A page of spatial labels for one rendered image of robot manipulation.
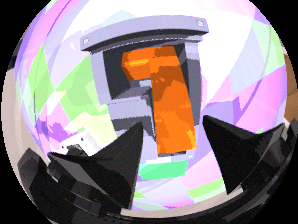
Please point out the orange l-shaped part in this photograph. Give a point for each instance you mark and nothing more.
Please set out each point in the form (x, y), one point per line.
(174, 117)

